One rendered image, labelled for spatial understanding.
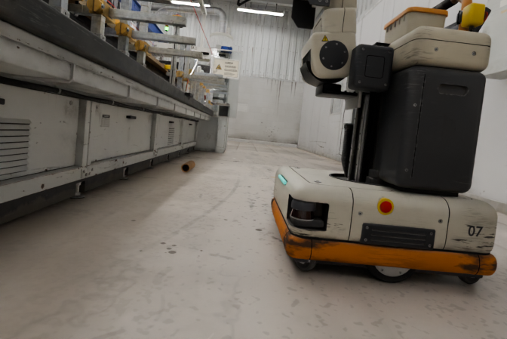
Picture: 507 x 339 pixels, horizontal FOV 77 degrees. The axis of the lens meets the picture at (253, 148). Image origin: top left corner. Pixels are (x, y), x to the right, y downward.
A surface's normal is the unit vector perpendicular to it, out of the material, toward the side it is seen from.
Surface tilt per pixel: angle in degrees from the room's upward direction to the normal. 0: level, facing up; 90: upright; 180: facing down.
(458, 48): 90
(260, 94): 90
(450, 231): 90
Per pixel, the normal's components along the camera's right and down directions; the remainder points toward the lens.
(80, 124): 0.03, 0.06
